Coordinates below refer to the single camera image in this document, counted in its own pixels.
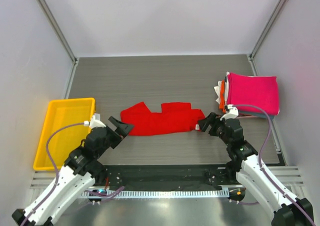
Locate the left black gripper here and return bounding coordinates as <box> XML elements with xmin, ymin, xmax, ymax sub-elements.
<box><xmin>95</xmin><ymin>116</ymin><xmax>134</xmax><ymax>158</ymax></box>

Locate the red t shirt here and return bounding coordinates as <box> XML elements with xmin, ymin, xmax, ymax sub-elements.
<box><xmin>120</xmin><ymin>102</ymin><xmax>205</xmax><ymax>136</ymax></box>

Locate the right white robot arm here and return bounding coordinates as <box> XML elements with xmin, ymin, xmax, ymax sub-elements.
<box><xmin>197</xmin><ymin>112</ymin><xmax>315</xmax><ymax>226</ymax></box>

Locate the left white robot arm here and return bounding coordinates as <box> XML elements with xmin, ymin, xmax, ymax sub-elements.
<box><xmin>11</xmin><ymin>116</ymin><xmax>134</xmax><ymax>226</ymax></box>

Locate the folded orange t shirt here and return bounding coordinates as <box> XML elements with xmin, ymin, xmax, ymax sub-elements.
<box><xmin>219</xmin><ymin>80</ymin><xmax>226</xmax><ymax>113</ymax></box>

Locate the folded white t shirt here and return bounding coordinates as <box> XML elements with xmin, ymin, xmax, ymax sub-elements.
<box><xmin>213</xmin><ymin>71</ymin><xmax>231</xmax><ymax>104</ymax></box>

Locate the folded grey-blue t shirt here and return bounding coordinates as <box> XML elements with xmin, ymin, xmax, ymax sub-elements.
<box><xmin>239</xmin><ymin>110</ymin><xmax>276</xmax><ymax>121</ymax></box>

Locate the yellow plastic bin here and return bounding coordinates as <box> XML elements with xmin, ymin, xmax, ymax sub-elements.
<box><xmin>33</xmin><ymin>97</ymin><xmax>97</xmax><ymax>172</ymax></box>

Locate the folded pink t shirt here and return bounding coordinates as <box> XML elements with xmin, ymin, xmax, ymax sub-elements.
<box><xmin>226</xmin><ymin>72</ymin><xmax>280</xmax><ymax>116</ymax></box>

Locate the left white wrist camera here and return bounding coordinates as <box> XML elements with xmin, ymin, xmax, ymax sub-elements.
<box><xmin>83</xmin><ymin>113</ymin><xmax>106</xmax><ymax>129</ymax></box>

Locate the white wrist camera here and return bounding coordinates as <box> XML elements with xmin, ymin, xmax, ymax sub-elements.
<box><xmin>83</xmin><ymin>113</ymin><xmax>106</xmax><ymax>129</ymax></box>
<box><xmin>220</xmin><ymin>104</ymin><xmax>239</xmax><ymax>121</ymax></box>

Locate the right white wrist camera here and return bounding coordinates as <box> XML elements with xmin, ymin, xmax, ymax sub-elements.
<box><xmin>220</xmin><ymin>104</ymin><xmax>239</xmax><ymax>121</ymax></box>

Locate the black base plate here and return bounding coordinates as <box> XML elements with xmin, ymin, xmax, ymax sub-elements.
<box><xmin>94</xmin><ymin>164</ymin><xmax>240</xmax><ymax>192</ymax></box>

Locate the slotted white cable duct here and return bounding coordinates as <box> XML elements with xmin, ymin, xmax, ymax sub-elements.
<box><xmin>115</xmin><ymin>188</ymin><xmax>230</xmax><ymax>199</ymax></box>

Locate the left aluminium frame post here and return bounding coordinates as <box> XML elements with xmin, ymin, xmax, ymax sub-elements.
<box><xmin>28</xmin><ymin>0</ymin><xmax>78</xmax><ymax>64</ymax></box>

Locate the aluminium frame post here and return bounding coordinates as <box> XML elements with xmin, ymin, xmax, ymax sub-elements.
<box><xmin>247</xmin><ymin>0</ymin><xmax>288</xmax><ymax>61</ymax></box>
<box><xmin>28</xmin><ymin>0</ymin><xmax>78</xmax><ymax>64</ymax></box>

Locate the right aluminium frame post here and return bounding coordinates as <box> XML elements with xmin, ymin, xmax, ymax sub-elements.
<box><xmin>247</xmin><ymin>0</ymin><xmax>288</xmax><ymax>61</ymax></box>

